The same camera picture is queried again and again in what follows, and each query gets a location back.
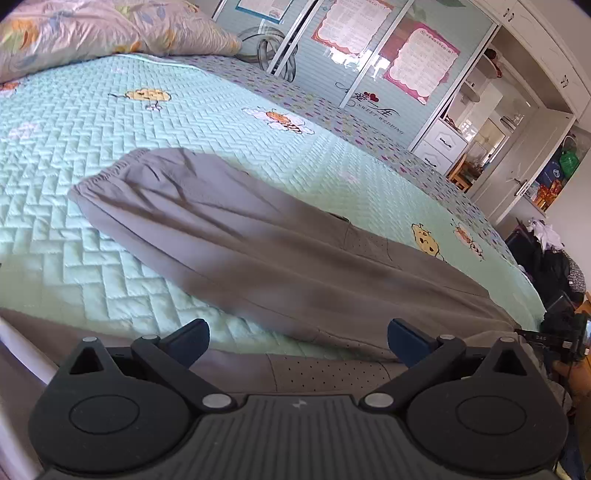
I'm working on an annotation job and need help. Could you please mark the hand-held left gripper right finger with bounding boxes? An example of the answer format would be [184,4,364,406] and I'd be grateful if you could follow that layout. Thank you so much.
[359,318,532,413]

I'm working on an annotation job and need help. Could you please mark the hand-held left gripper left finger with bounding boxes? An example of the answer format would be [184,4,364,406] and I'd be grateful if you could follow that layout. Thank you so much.
[68,318,238,413]

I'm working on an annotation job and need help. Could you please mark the grey pants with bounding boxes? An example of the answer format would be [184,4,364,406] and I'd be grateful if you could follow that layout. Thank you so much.
[0,148,568,416]

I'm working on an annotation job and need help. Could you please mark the pile of dark clothes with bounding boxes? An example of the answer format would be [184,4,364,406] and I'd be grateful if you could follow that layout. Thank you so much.
[505,217,587,310]

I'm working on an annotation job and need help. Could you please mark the white cloth on pile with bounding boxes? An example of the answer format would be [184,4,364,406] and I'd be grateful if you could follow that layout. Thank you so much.
[529,219,564,250]

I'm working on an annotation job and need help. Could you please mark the orange gift boxes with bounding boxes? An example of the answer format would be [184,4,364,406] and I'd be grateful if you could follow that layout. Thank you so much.
[531,180,564,210]

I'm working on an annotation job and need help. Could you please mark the blue bag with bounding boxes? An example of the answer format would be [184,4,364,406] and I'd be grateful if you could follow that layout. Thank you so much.
[540,164,566,190]

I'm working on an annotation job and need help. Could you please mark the green bag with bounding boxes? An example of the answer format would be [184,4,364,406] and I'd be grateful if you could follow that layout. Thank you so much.
[558,150,580,178]

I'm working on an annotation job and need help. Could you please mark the white door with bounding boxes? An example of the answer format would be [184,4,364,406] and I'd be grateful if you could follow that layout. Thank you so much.
[471,108,578,224]

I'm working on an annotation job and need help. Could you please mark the wooden chair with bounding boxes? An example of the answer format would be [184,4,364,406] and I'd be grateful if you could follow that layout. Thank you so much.
[445,152,483,192]

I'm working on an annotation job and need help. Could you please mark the white drawer cabinet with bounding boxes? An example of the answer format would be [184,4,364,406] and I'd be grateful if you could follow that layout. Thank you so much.
[411,119,472,176]

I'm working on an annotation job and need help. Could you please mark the quilted bee-print bedspread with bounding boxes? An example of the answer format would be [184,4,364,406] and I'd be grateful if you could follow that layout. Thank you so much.
[0,51,548,365]

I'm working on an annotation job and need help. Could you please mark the white wardrobe with sliding doors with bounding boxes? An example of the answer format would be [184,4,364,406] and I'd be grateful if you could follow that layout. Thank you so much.
[212,0,591,178]

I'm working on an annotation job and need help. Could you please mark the floral pillow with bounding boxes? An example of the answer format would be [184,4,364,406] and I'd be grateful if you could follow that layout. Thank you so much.
[0,0,243,84]

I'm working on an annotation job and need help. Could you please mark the pink-bordered wall poster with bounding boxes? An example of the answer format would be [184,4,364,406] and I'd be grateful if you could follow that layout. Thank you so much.
[382,21,461,106]

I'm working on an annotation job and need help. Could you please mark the orange-bordered wall poster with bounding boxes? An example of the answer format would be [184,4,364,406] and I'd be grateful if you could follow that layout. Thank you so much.
[311,0,395,51]

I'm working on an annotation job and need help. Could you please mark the blue-bordered wall poster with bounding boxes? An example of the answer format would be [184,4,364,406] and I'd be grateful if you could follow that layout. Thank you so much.
[235,0,294,24]

